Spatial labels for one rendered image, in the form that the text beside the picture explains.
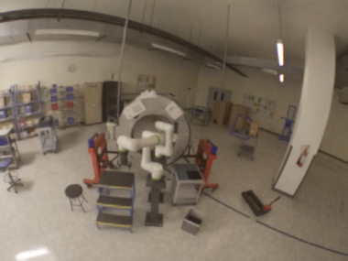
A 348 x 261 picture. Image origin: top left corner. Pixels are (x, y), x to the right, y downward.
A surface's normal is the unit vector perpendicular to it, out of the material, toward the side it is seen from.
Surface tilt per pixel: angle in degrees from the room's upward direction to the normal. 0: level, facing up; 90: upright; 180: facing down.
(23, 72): 90
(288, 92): 90
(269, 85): 90
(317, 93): 90
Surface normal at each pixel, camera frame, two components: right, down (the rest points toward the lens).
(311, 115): -0.68, 0.17
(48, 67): 0.73, 0.30
